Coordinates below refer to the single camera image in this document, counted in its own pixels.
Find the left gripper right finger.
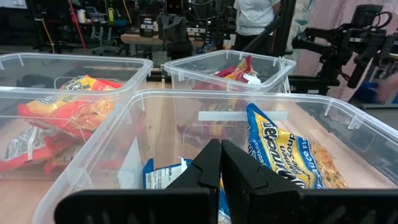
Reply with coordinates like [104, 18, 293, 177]
[221, 139, 398, 224]

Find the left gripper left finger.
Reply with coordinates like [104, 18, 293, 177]
[54, 139, 222, 224]

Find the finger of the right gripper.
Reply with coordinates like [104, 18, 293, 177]
[291, 27, 345, 54]
[347, 54, 376, 90]

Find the clear plastic bin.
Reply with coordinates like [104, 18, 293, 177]
[32, 89, 398, 224]
[163, 49, 297, 147]
[0, 52, 154, 181]

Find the person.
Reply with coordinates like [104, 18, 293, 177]
[233, 0, 282, 52]

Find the grey covered background machine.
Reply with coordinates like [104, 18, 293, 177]
[156, 12, 194, 60]

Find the wooden background table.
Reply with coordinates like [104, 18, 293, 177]
[120, 32, 206, 47]

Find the whiteboard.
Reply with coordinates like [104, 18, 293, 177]
[0, 0, 28, 9]

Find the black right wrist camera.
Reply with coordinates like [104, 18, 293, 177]
[354, 4, 384, 29]

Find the red cable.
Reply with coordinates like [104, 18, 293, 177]
[67, 0, 88, 50]

